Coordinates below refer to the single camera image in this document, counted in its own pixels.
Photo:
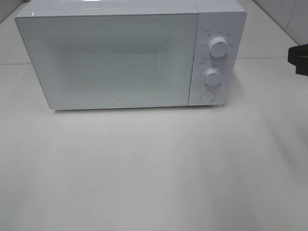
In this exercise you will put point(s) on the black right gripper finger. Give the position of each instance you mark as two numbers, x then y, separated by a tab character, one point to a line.
298	56

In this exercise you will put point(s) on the round white door release button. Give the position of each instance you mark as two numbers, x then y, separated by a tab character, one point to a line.
207	96

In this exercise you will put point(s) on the white upper power knob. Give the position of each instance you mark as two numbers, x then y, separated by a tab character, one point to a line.
218	47

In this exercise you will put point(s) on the white lower timer knob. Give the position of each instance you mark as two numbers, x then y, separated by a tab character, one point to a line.
212	77

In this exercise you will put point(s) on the white microwave oven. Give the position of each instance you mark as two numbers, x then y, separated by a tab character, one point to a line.
216	18

